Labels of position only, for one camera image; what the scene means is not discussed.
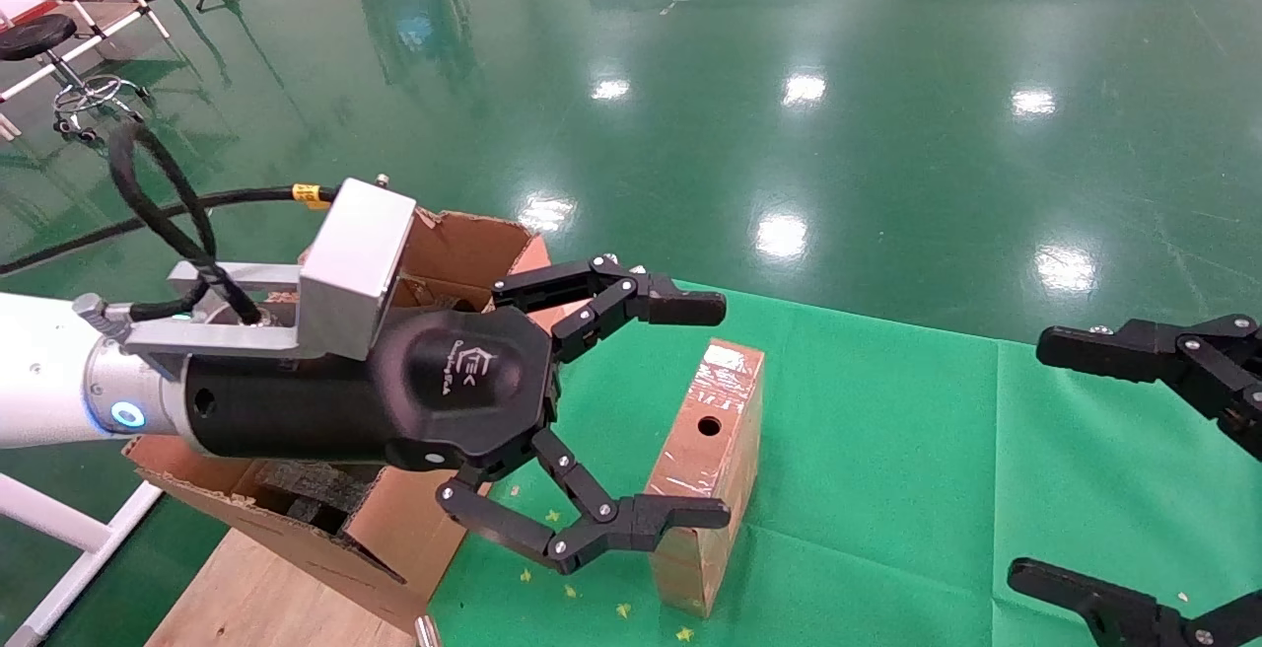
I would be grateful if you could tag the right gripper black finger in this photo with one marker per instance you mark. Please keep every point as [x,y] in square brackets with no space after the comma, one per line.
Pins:
[1183,351]
[1124,612]

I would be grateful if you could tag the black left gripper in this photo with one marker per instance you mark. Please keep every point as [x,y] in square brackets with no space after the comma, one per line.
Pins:
[444,381]

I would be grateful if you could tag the brown wooden block with hole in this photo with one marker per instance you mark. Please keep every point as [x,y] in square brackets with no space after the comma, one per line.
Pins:
[715,460]

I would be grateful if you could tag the large open cardboard carton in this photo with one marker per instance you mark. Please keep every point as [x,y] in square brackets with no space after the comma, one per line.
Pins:
[394,539]

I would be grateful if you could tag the green cloth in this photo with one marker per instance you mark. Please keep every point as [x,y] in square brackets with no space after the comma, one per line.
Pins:
[887,489]

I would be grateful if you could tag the black foam block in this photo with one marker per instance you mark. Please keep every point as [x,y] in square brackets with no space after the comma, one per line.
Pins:
[315,489]

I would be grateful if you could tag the black round stool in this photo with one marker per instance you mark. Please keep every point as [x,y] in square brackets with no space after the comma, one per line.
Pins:
[35,35]

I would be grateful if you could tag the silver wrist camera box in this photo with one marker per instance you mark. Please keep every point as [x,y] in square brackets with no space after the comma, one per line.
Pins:
[355,252]

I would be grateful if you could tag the white table leg frame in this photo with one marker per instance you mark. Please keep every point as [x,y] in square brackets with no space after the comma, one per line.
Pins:
[59,527]

